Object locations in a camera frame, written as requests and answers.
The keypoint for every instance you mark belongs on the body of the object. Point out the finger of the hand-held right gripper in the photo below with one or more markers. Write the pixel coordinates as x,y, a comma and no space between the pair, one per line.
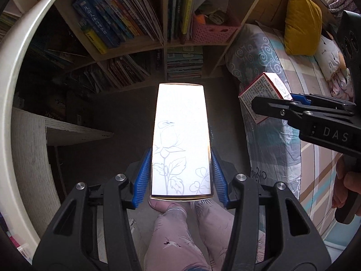
300,98
279,108

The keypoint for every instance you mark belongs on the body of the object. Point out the pink plastic basket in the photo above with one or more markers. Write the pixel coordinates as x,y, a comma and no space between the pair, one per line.
214,32

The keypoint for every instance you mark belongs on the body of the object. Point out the woodgrain desk side panel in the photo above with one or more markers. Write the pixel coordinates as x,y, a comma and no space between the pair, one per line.
31,161

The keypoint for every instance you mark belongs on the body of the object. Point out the yellow pillow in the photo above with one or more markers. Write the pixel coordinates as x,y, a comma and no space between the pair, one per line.
303,22

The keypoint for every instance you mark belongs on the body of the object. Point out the row of slanted thin magazines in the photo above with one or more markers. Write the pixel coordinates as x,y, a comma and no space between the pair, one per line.
118,72

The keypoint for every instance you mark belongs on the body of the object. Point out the green item in basket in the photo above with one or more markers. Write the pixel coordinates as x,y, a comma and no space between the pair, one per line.
216,17

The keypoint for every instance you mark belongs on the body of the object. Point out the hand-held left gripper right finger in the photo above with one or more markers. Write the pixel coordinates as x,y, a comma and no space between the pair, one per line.
219,175

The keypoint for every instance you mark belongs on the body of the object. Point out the row of blue books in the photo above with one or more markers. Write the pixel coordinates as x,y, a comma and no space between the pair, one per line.
112,19

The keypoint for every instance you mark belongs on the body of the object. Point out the person's right hand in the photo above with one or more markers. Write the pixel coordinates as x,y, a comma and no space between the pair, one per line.
349,175

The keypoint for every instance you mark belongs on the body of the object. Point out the white flower-print box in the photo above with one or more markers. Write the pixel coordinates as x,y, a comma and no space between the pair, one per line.
180,135

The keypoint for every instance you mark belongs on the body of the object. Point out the stack of flat teal books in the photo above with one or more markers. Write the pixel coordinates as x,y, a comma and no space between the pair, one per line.
184,63

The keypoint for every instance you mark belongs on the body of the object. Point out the row of thin upright books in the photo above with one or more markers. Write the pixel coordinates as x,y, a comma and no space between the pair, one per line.
180,8

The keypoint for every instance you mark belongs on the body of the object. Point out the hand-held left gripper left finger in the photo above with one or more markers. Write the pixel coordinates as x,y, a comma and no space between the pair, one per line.
142,176

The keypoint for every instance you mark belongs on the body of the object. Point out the cat print cushion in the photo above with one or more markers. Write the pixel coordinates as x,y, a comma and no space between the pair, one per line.
332,59

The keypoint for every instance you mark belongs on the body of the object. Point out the orange item in basket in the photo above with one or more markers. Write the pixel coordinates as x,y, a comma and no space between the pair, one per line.
201,19

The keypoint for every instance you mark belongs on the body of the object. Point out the wooden bookshelf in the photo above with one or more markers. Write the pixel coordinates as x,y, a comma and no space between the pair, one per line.
158,49

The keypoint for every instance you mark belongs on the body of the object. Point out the person's pink patterned pants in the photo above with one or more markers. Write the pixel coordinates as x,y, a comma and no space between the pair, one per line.
183,240

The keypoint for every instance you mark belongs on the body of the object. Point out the small red and white carton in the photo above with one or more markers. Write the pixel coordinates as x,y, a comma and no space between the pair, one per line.
263,93

